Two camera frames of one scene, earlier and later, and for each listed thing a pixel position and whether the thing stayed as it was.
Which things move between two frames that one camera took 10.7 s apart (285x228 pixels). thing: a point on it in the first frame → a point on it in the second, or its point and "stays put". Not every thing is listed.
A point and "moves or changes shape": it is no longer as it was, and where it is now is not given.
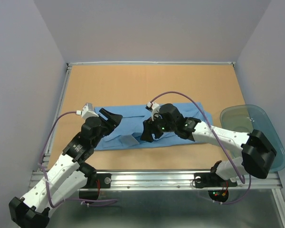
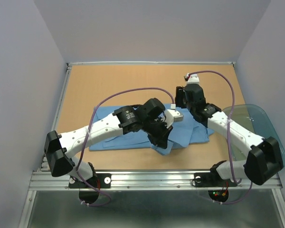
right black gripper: (149, 128) → (179, 97)
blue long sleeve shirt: (127, 133) moves or changes shape
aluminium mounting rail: (180, 180) stays put
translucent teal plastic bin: (245, 118) stays put
